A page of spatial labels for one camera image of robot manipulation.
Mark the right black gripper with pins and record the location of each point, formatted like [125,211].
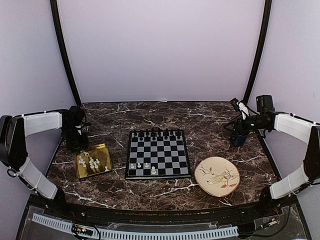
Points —
[238,123]

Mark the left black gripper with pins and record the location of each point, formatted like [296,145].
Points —
[83,145]

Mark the gold square tray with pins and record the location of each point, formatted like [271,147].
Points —
[93,161]

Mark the black grey chessboard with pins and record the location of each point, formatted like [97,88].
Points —
[163,148]

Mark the white chess king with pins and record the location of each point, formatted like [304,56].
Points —
[153,170]

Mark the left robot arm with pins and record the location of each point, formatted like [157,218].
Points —
[14,131]

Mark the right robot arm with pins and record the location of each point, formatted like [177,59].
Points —
[303,131]

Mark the dark blue mug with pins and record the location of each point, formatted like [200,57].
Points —
[238,140]

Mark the cream plate with bird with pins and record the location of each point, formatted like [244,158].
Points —
[217,176]

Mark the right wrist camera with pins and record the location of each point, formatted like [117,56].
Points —
[241,107]

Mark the white slotted cable duct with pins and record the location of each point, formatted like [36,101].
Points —
[98,233]

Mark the right black frame post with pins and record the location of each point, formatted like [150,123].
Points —
[259,49]

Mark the black frame post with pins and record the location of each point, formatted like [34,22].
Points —
[63,51]
[259,49]

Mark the left black frame post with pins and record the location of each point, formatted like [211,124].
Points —
[63,51]

